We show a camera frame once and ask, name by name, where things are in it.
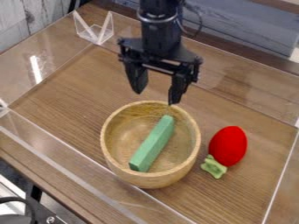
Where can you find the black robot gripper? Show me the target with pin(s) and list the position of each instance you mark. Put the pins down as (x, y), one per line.
(159, 51)

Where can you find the green rectangular block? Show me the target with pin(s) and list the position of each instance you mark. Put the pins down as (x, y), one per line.
(152, 145)

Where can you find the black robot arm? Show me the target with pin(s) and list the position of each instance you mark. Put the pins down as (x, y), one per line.
(162, 10)

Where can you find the brown wooden bowl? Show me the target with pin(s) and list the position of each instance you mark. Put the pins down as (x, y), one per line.
(124, 131)

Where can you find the red plush strawberry toy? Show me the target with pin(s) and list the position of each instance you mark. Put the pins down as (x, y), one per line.
(226, 151)

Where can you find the black metal table bracket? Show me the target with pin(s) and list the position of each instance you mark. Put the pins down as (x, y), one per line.
(48, 211)

